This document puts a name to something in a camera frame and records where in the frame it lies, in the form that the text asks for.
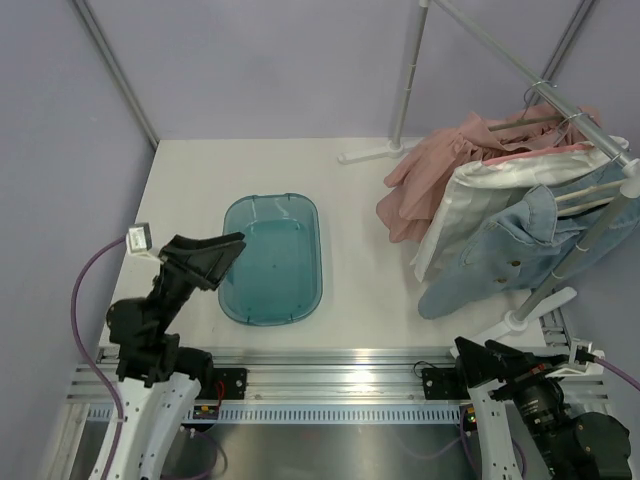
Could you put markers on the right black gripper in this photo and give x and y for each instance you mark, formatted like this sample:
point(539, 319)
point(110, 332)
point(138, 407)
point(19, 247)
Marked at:
point(487, 363)

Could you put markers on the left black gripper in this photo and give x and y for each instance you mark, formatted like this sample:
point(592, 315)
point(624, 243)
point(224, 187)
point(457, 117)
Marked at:
point(206, 269)

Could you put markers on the white pleated skirt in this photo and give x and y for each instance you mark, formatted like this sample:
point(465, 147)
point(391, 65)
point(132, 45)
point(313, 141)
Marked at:
point(475, 191)

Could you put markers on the pink skirt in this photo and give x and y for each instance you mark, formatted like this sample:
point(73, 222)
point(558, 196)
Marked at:
point(418, 182)

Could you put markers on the pink clothes hanger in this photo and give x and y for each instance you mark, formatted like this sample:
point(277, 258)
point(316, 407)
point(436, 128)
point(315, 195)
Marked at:
point(540, 136)

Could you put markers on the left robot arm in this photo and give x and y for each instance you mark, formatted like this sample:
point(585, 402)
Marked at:
point(158, 380)

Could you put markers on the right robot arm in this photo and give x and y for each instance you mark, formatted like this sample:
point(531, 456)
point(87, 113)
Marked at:
point(591, 445)

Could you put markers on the white wooden hanger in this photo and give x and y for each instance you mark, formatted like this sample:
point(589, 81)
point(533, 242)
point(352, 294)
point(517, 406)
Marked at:
point(587, 199)

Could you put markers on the teal plastic basket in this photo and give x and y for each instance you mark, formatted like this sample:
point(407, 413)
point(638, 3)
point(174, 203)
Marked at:
point(277, 279)

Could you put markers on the blue denim jacket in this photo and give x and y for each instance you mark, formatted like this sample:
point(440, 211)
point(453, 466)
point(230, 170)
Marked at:
point(514, 249)

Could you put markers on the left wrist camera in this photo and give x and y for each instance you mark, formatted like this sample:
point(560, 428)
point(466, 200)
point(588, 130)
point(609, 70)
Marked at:
point(139, 243)

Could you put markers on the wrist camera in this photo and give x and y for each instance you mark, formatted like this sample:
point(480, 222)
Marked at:
point(581, 361)
point(139, 243)

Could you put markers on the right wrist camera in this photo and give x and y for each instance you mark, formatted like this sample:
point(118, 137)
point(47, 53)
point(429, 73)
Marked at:
point(581, 361)

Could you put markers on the aluminium mounting rail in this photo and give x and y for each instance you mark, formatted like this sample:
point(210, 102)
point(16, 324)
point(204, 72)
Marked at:
point(343, 376)

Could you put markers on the white slotted cable duct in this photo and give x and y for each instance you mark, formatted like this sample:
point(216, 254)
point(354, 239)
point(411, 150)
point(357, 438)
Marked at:
point(327, 414)

